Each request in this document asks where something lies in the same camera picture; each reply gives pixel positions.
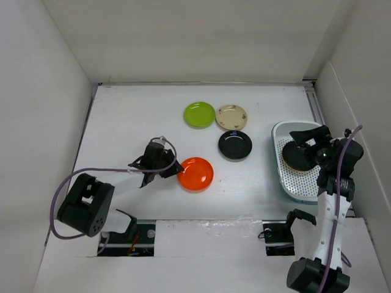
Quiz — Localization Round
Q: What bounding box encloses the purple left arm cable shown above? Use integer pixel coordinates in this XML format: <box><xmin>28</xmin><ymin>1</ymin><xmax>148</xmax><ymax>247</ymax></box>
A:
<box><xmin>49</xmin><ymin>136</ymin><xmax>178</xmax><ymax>256</ymax></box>

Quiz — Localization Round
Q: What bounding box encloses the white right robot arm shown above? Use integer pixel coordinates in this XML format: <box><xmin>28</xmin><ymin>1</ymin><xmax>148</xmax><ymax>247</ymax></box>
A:
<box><xmin>287</xmin><ymin>125</ymin><xmax>364</xmax><ymax>292</ymax></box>

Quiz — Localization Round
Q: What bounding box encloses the black plate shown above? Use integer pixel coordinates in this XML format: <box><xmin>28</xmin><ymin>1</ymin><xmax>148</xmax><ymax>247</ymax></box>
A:
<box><xmin>282</xmin><ymin>141</ymin><xmax>305</xmax><ymax>161</ymax></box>
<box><xmin>218</xmin><ymin>131</ymin><xmax>252</xmax><ymax>161</ymax></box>

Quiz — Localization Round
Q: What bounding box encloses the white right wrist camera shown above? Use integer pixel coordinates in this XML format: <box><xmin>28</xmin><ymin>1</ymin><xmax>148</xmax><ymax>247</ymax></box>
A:
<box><xmin>344</xmin><ymin>128</ymin><xmax>360</xmax><ymax>140</ymax></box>

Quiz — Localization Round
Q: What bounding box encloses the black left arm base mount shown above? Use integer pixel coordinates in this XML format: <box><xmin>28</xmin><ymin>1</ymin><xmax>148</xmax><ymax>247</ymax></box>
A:
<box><xmin>97</xmin><ymin>221</ymin><xmax>156</xmax><ymax>257</ymax></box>

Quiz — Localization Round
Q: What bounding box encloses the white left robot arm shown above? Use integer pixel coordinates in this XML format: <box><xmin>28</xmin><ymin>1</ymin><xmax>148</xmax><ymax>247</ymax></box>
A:
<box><xmin>49</xmin><ymin>137</ymin><xmax>184</xmax><ymax>242</ymax></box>

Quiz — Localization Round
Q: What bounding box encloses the cream plate with small motifs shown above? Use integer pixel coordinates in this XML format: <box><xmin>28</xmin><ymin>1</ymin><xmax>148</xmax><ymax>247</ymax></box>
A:
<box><xmin>216</xmin><ymin>104</ymin><xmax>248</xmax><ymax>131</ymax></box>

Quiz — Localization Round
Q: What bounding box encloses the orange plate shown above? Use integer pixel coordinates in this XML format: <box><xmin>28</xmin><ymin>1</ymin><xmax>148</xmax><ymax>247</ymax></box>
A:
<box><xmin>283</xmin><ymin>159</ymin><xmax>316</xmax><ymax>172</ymax></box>
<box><xmin>177</xmin><ymin>157</ymin><xmax>214</xmax><ymax>192</ymax></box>

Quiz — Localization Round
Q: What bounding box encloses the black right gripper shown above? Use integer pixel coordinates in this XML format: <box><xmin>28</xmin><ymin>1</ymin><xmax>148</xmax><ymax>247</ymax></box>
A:
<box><xmin>290</xmin><ymin>125</ymin><xmax>336</xmax><ymax>169</ymax></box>

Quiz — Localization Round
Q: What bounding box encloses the lime green plate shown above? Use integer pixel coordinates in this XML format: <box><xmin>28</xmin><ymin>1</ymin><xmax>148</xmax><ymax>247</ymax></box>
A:
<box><xmin>183</xmin><ymin>101</ymin><xmax>216</xmax><ymax>128</ymax></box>

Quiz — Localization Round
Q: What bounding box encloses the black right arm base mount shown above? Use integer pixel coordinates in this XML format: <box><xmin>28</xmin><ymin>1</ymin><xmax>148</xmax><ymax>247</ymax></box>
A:
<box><xmin>258</xmin><ymin>222</ymin><xmax>295</xmax><ymax>256</ymax></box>

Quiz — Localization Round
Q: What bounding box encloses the white perforated plastic bin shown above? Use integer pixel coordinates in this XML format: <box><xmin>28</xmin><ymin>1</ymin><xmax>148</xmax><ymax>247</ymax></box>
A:
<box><xmin>271</xmin><ymin>120</ymin><xmax>321</xmax><ymax>205</ymax></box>

